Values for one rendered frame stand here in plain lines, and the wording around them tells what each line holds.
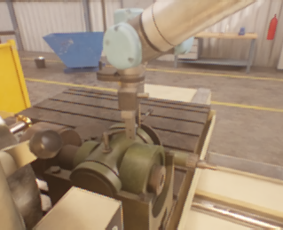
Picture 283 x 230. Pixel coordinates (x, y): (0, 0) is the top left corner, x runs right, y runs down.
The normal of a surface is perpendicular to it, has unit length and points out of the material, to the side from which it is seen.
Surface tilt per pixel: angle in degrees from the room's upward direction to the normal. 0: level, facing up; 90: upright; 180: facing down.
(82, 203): 0
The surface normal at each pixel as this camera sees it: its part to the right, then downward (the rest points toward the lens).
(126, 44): -0.54, 0.37
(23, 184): 0.91, 0.00
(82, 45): 0.11, 0.42
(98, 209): -0.02, -0.90
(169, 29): -0.31, 0.71
